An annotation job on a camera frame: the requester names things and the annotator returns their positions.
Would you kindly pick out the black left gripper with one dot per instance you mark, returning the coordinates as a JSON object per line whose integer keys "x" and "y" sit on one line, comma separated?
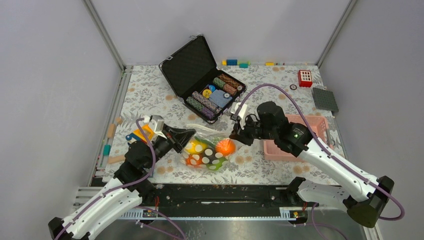
{"x": 177, "y": 137}

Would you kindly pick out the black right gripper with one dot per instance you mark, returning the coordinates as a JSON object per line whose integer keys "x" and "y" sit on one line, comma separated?
{"x": 242, "y": 135}

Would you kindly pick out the orange toy pumpkin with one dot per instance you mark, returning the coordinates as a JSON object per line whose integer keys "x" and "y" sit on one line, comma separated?
{"x": 192, "y": 161}

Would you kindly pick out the pink plastic basket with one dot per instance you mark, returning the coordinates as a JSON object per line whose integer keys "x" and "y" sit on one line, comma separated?
{"x": 301, "y": 130}

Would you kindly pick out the orange toy tangerine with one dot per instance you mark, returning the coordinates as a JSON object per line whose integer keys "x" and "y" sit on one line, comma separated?
{"x": 226, "y": 147}

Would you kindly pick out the clear zip top bag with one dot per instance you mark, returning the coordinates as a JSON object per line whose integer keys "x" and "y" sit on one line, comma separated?
{"x": 206, "y": 135}

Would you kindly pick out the dark purple toy plum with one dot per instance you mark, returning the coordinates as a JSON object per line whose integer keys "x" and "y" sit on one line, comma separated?
{"x": 208, "y": 155}

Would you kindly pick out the yellow toy mango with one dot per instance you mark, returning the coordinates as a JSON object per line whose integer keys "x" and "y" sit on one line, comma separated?
{"x": 195, "y": 147}

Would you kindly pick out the green toy apple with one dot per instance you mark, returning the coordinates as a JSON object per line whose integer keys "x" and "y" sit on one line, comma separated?
{"x": 217, "y": 164}

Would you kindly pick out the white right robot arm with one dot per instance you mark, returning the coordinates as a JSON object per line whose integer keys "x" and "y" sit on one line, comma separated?
{"x": 362, "y": 195}

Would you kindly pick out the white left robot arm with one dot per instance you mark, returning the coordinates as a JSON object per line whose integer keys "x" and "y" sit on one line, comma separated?
{"x": 126, "y": 190}

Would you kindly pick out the green purple poker chip row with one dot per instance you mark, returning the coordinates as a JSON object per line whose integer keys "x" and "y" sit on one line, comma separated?
{"x": 203, "y": 110}

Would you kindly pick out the blue playing card deck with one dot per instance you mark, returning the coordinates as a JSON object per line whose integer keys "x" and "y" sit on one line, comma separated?
{"x": 220, "y": 98}

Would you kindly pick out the yellow big blind button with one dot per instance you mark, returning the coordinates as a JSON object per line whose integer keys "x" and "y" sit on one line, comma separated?
{"x": 206, "y": 93}

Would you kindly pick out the green brown poker chip row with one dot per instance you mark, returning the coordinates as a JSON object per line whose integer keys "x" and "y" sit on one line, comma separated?
{"x": 228, "y": 84}

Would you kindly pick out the wooden toy block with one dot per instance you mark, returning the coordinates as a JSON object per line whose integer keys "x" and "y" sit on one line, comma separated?
{"x": 111, "y": 131}

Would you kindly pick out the black poker chip case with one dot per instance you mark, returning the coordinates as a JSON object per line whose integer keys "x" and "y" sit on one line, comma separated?
{"x": 193, "y": 68}

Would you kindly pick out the wooden cylinder block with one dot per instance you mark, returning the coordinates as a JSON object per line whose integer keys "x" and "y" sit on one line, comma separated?
{"x": 116, "y": 159}

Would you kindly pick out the blue yellow block row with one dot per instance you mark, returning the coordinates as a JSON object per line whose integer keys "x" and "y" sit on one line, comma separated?
{"x": 235, "y": 62}

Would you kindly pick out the teal toy block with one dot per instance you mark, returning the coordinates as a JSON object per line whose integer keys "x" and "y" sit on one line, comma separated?
{"x": 106, "y": 150}

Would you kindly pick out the red toy block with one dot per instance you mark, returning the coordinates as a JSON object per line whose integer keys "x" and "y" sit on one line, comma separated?
{"x": 305, "y": 78}

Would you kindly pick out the grey building baseplate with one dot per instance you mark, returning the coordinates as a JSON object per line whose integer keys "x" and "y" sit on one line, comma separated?
{"x": 324, "y": 100}

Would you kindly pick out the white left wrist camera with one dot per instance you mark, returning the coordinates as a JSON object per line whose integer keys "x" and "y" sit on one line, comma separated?
{"x": 153, "y": 126}

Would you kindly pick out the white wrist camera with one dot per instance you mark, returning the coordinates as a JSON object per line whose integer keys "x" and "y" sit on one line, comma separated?
{"x": 238, "y": 113}
{"x": 153, "y": 126}

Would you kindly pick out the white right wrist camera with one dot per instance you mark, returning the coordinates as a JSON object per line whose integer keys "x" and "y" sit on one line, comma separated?
{"x": 238, "y": 113}

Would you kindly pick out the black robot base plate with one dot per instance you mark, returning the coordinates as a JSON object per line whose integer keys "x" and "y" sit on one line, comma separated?
{"x": 222, "y": 201}

